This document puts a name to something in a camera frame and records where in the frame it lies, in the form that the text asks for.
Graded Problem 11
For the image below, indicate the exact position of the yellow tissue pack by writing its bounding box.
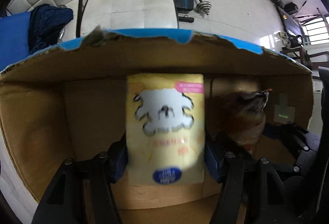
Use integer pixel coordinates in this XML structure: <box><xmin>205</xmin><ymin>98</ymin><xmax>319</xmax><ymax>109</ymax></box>
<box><xmin>125</xmin><ymin>73</ymin><xmax>205</xmax><ymax>185</ymax></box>

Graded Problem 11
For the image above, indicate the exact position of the orange cat snack bag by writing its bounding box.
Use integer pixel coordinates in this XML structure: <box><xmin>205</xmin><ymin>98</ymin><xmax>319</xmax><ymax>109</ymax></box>
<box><xmin>205</xmin><ymin>90</ymin><xmax>271</xmax><ymax>154</ymax></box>

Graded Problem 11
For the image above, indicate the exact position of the open cardboard box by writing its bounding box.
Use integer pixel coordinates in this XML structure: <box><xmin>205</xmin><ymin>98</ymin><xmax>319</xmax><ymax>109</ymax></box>
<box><xmin>1</xmin><ymin>28</ymin><xmax>315</xmax><ymax>223</ymax></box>

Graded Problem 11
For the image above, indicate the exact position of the dark wooden chair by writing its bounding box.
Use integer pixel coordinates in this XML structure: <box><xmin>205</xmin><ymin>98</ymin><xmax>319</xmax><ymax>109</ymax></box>
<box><xmin>280</xmin><ymin>46</ymin><xmax>328</xmax><ymax>70</ymax></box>

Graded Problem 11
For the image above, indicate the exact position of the blue foam mat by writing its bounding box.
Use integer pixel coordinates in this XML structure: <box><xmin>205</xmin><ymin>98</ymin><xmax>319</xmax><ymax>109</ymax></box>
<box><xmin>0</xmin><ymin>12</ymin><xmax>31</xmax><ymax>70</ymax></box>

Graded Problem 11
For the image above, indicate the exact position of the black speaker box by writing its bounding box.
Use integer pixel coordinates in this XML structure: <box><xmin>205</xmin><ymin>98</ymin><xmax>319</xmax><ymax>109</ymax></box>
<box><xmin>283</xmin><ymin>2</ymin><xmax>299</xmax><ymax>15</ymax></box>

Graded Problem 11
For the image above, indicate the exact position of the dark blue garment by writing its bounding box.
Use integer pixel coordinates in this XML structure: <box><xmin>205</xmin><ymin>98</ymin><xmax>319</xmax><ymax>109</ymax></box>
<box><xmin>28</xmin><ymin>4</ymin><xmax>74</xmax><ymax>54</ymax></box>

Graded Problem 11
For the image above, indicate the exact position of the dumbbell on floor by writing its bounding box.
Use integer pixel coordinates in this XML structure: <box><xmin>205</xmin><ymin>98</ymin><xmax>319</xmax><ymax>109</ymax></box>
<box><xmin>194</xmin><ymin>0</ymin><xmax>212</xmax><ymax>15</ymax></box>

